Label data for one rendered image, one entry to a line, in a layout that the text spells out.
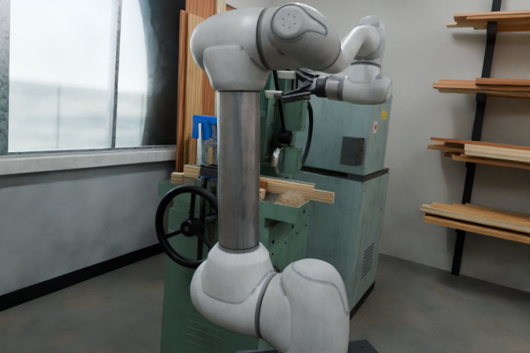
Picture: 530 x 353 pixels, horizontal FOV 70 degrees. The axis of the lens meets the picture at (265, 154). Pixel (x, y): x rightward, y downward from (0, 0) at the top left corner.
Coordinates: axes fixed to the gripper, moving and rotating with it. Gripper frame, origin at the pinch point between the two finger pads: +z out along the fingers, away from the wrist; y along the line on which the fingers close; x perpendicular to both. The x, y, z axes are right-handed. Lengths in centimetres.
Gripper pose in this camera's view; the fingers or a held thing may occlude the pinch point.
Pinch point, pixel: (274, 83)
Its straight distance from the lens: 143.4
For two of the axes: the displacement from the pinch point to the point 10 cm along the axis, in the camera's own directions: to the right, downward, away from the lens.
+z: -9.2, -1.3, 3.7
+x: -1.6, -7.4, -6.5
